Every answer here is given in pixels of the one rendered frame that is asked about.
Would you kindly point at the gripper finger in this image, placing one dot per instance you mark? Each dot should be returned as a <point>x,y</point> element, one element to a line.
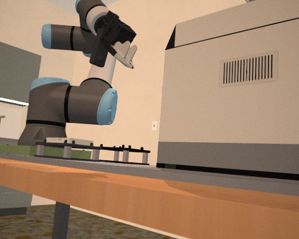
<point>130,54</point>
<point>119,51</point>

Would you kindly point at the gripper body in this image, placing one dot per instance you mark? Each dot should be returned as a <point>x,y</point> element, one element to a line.
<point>114,29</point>

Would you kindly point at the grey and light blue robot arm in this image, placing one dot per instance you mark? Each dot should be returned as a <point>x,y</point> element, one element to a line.
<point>52,101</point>

